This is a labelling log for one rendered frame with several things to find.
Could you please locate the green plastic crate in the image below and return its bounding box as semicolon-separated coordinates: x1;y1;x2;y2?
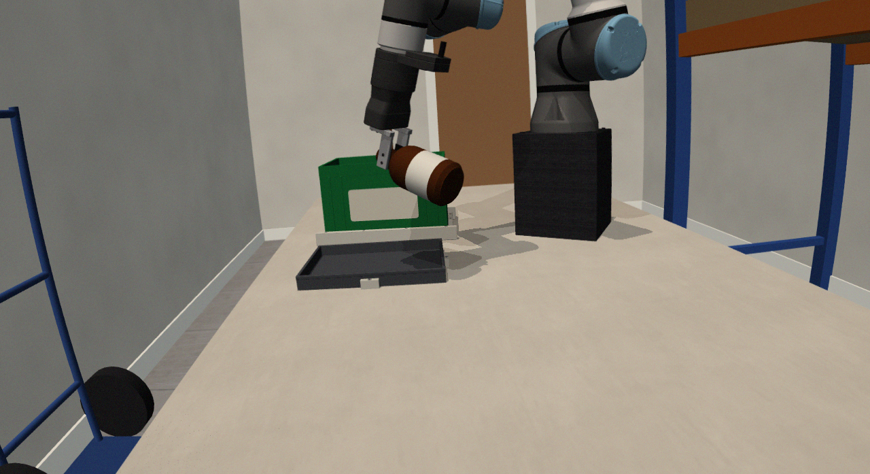
318;155;449;232

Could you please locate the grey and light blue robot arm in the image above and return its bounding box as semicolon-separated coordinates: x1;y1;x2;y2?
381;0;647;133

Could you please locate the brown bottle with white label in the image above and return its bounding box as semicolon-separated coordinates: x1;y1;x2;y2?
389;146;464;206

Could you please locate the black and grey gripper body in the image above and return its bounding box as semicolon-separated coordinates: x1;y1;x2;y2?
364;21;451;130

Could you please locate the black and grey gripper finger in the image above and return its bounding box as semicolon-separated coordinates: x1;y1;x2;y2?
394;128;413;150
370;126;395;170

